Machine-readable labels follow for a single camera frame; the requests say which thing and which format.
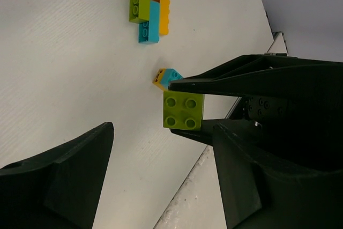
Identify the blue yellow lego cube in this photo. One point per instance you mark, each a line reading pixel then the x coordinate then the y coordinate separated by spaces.
pixel 164 77

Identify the green blue yellow lego stack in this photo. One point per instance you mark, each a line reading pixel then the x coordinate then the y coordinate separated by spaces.
pixel 152 17

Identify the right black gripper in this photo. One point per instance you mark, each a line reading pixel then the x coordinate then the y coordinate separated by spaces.
pixel 299 132

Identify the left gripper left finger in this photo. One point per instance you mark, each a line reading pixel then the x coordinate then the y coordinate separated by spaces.
pixel 58 188

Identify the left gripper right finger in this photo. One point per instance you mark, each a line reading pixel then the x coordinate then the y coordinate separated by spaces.
pixel 261 190

